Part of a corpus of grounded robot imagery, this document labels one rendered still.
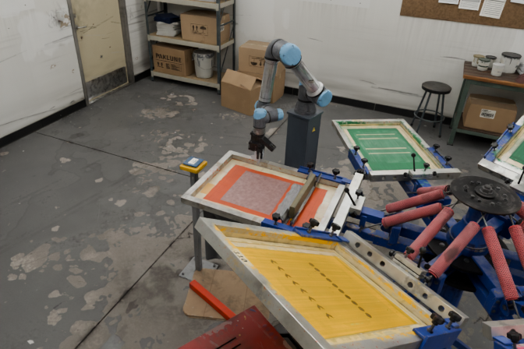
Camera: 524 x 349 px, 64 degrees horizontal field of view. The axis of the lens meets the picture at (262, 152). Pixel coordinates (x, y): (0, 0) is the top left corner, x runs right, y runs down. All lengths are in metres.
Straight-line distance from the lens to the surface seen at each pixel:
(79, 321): 3.21
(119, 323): 3.12
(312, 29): 6.05
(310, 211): 2.35
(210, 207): 2.28
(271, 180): 2.56
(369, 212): 2.29
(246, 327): 1.61
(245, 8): 6.37
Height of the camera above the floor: 2.38
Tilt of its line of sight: 30 degrees down
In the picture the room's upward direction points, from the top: 3 degrees clockwise
